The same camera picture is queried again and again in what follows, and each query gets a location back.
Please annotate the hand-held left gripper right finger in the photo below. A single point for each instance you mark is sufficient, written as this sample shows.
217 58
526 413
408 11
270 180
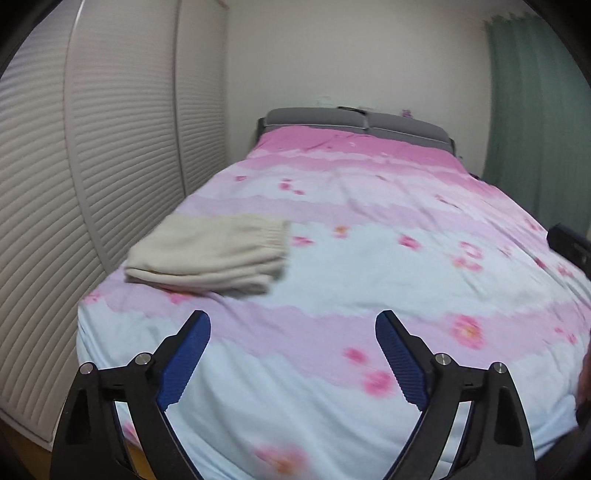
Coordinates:
401 360

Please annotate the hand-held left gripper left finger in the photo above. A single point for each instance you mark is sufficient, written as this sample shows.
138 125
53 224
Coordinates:
184 364

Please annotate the cream fleece pants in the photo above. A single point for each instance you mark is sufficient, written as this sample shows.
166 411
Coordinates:
207 251

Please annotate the pink floral blanket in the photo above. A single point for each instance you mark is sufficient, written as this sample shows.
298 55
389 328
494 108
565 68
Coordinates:
369 277

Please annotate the green curtain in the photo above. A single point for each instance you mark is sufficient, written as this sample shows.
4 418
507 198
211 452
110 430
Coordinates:
535 115

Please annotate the white louvered closet door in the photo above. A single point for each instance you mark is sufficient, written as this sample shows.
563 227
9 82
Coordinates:
203 92
37 230
124 138

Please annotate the grey padded headboard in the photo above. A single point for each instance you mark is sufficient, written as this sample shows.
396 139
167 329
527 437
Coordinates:
314 117

